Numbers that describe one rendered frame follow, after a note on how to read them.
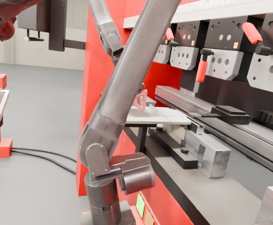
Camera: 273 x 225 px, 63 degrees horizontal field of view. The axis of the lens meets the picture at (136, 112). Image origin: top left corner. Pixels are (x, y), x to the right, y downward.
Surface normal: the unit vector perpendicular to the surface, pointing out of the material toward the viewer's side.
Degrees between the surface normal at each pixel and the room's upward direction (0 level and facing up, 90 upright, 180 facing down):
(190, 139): 90
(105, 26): 69
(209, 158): 90
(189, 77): 90
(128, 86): 78
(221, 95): 90
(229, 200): 0
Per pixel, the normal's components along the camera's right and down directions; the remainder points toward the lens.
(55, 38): 0.15, 0.29
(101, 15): 0.06, -0.18
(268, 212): -0.93, -0.04
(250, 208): 0.14, -0.95
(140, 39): 0.22, 0.07
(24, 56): 0.41, 0.31
